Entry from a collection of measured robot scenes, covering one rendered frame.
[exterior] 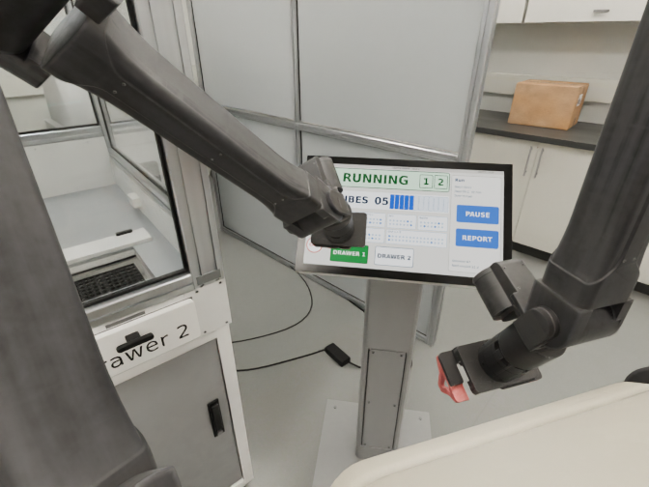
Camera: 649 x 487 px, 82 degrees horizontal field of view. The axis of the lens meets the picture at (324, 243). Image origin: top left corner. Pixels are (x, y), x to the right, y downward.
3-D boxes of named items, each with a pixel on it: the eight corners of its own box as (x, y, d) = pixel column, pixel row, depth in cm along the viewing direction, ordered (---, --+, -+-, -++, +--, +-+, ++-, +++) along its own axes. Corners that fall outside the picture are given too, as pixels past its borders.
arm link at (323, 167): (286, 234, 55) (334, 210, 52) (263, 165, 58) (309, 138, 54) (323, 239, 66) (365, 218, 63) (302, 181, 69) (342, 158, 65)
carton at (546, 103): (578, 124, 278) (591, 82, 264) (566, 130, 257) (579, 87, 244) (521, 116, 302) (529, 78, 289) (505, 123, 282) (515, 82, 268)
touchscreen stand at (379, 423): (440, 551, 123) (519, 303, 74) (306, 527, 129) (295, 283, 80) (428, 416, 166) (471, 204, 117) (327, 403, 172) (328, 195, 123)
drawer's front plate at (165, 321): (201, 335, 94) (194, 300, 89) (68, 396, 78) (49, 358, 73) (198, 331, 95) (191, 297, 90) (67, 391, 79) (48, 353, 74)
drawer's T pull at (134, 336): (155, 338, 82) (154, 333, 81) (118, 355, 78) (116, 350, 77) (150, 329, 84) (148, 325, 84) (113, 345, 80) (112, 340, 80)
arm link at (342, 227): (322, 235, 58) (356, 222, 58) (308, 194, 60) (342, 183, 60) (326, 243, 65) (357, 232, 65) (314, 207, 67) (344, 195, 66)
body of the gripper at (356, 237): (314, 212, 73) (308, 201, 66) (367, 214, 72) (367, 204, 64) (311, 244, 72) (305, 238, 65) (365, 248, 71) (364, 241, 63)
